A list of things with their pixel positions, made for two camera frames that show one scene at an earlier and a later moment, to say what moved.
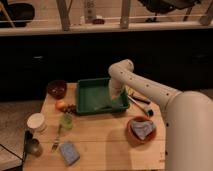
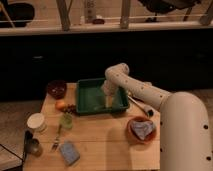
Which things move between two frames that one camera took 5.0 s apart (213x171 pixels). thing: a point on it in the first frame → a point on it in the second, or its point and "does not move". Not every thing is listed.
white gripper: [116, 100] → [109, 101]
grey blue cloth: [142, 128] does not move
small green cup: [67, 120] does not move
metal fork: [55, 146] does not move
